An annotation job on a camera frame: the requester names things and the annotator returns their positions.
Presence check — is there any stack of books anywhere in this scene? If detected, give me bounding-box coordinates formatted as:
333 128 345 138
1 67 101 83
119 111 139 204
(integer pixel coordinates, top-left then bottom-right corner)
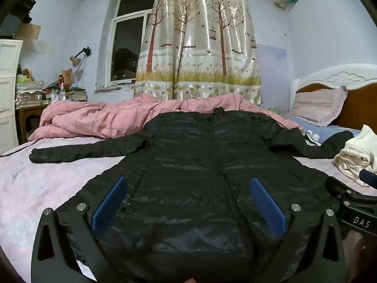
65 90 88 102

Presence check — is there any white cabinet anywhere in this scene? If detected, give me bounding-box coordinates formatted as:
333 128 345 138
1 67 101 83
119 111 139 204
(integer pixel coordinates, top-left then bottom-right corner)
0 39 23 155

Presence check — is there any pink checked quilt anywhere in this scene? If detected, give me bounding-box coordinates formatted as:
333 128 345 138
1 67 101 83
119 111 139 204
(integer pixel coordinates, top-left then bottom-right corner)
29 93 307 142

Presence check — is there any dark storage box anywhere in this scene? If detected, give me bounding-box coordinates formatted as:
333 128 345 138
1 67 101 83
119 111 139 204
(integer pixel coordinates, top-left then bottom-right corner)
0 0 36 39

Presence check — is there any printed paper box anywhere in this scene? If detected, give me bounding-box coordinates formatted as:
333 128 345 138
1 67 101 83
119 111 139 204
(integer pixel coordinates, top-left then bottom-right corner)
59 69 75 88

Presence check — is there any tree print curtain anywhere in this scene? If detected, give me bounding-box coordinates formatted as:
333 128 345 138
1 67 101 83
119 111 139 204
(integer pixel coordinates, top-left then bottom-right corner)
133 0 262 107

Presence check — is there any brown wooden nightstand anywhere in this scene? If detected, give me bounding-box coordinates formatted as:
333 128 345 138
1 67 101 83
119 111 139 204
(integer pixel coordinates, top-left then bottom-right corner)
16 103 49 145

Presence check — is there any white wooden bed headboard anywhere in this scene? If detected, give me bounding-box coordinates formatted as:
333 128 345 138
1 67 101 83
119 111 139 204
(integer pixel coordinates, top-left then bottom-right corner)
290 63 377 132

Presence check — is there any cream white garment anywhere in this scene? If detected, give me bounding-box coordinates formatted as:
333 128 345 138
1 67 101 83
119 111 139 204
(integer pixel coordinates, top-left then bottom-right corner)
333 124 377 187

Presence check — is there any pinkish grey pillow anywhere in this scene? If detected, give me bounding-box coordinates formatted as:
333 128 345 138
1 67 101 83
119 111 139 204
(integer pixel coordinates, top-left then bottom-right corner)
290 86 348 127

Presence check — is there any black cable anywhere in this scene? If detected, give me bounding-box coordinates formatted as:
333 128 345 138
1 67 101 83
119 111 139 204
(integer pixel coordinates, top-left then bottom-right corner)
0 143 33 158

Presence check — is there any black puffer jacket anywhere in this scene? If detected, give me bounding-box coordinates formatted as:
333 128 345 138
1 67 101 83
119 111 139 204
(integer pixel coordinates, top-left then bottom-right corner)
29 108 354 283

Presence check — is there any brown cardboard box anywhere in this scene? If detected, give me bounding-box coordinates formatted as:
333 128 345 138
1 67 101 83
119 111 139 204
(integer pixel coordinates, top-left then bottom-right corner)
15 23 42 40

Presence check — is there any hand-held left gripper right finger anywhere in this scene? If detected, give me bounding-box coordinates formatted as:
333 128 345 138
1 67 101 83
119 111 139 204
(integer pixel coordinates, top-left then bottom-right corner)
249 177 346 283

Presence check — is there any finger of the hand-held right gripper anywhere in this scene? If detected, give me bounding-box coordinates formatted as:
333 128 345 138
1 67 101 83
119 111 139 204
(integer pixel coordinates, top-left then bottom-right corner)
358 169 377 190

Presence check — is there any white framed window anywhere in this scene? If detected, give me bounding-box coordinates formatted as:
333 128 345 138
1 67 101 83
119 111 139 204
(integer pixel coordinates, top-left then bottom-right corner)
104 0 160 87

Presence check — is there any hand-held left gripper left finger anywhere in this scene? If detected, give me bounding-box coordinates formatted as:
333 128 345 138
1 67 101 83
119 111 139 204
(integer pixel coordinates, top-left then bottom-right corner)
31 176 128 283

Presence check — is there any blue pillow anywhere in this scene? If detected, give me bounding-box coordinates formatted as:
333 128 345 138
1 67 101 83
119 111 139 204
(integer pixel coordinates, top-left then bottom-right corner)
287 117 361 146

